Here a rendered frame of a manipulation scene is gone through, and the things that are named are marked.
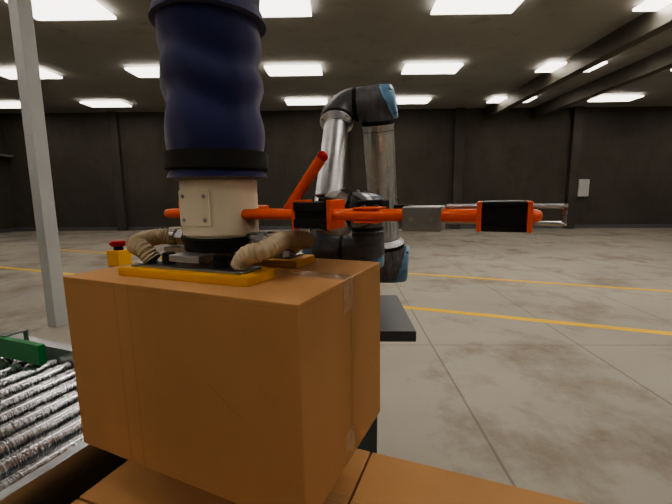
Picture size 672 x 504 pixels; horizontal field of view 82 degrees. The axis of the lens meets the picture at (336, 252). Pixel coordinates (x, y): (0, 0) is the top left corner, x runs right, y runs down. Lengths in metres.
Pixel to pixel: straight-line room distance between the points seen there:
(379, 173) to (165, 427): 1.01
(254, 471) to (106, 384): 0.40
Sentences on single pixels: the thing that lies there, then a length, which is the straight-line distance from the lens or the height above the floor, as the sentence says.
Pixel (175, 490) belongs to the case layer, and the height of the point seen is 0.54.
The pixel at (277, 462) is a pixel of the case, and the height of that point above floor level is 0.79.
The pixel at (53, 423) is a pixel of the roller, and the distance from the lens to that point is 1.59.
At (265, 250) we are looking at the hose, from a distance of 0.75.
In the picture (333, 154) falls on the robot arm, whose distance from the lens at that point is 1.27.
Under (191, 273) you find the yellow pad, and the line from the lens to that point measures 0.82.
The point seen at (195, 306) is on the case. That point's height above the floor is 1.04.
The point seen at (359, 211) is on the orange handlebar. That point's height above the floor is 1.21.
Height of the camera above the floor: 1.24
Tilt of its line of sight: 9 degrees down
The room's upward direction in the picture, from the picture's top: straight up
